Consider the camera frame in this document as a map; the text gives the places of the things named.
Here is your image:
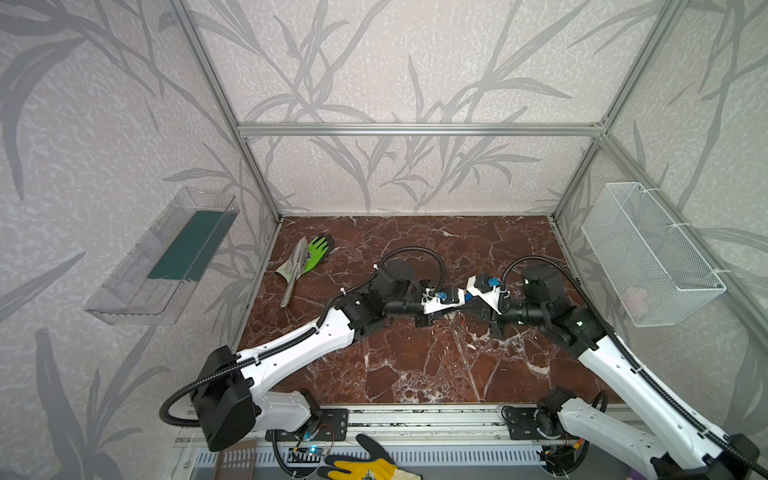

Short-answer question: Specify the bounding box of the clear plastic wall bin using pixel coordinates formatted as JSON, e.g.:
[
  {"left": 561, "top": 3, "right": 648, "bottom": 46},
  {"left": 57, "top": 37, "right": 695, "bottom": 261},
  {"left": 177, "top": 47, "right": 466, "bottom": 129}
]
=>
[{"left": 84, "top": 187, "right": 240, "bottom": 326}]

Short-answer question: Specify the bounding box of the metal garden trowel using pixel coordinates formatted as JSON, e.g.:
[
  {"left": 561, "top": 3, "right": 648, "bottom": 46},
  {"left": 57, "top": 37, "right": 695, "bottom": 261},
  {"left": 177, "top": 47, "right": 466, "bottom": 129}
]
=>
[{"left": 276, "top": 237, "right": 309, "bottom": 308}]

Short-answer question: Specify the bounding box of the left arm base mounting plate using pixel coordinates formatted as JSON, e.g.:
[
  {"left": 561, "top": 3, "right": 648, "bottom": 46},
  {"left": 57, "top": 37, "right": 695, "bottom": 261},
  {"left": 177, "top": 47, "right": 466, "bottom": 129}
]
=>
[{"left": 265, "top": 408, "right": 350, "bottom": 442}]

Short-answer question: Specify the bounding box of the pink object in basket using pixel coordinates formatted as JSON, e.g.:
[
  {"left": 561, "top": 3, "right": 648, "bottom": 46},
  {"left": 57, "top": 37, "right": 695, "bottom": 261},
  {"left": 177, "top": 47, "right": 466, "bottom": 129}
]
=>
[{"left": 622, "top": 287, "right": 649, "bottom": 318}]

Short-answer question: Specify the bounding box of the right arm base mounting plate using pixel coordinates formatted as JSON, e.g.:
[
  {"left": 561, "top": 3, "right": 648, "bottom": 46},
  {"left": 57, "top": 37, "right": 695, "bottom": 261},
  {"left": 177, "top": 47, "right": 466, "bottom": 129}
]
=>
[{"left": 501, "top": 405, "right": 543, "bottom": 441}]

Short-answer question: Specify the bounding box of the aluminium front rail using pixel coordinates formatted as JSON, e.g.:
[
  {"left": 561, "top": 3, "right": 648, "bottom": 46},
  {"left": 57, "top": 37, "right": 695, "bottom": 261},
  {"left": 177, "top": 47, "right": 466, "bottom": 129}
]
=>
[{"left": 173, "top": 403, "right": 679, "bottom": 451}]

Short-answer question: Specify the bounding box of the yellow black work glove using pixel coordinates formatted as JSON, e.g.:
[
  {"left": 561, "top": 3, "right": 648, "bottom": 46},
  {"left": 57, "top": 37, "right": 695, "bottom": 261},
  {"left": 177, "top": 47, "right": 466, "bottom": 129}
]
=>
[{"left": 317, "top": 434, "right": 423, "bottom": 480}]

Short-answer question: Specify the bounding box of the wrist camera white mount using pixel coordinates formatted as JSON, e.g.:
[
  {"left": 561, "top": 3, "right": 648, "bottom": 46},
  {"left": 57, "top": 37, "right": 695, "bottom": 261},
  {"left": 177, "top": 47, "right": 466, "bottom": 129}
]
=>
[
  {"left": 422, "top": 287, "right": 472, "bottom": 312},
  {"left": 466, "top": 273, "right": 509, "bottom": 314}
]

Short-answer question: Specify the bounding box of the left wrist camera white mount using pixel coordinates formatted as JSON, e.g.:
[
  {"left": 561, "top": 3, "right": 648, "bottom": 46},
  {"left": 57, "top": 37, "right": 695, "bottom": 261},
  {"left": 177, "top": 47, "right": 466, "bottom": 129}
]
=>
[{"left": 422, "top": 287, "right": 472, "bottom": 312}]

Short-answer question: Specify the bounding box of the green black work glove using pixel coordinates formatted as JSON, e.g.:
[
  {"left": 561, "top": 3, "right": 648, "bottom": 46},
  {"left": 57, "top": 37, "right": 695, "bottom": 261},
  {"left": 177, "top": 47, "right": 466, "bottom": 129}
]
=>
[{"left": 303, "top": 234, "right": 335, "bottom": 274}]

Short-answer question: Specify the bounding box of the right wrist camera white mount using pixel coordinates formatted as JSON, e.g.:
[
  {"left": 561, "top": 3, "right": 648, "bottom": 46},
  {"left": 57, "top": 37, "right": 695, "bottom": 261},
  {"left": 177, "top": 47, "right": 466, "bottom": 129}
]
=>
[{"left": 466, "top": 273, "right": 509, "bottom": 314}]

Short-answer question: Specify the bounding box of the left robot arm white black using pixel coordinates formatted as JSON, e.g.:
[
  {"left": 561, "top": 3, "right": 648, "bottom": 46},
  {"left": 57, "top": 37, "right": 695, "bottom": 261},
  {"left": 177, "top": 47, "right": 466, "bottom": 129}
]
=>
[{"left": 159, "top": 248, "right": 467, "bottom": 452}]

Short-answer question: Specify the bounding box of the brown slotted vent plate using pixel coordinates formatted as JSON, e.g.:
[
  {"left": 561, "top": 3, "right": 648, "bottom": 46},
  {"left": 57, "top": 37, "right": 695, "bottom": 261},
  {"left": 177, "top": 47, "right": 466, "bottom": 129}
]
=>
[{"left": 213, "top": 440, "right": 258, "bottom": 480}]

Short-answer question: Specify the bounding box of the white wire mesh basket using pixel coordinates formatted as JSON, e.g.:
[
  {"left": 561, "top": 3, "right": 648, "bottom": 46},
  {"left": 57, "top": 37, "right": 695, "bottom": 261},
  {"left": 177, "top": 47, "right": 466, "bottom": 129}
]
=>
[{"left": 582, "top": 182, "right": 727, "bottom": 327}]

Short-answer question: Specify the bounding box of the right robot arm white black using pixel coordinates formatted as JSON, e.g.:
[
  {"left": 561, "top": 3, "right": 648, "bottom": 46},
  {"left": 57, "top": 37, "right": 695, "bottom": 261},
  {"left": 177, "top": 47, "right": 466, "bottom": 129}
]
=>
[{"left": 464, "top": 255, "right": 767, "bottom": 479}]

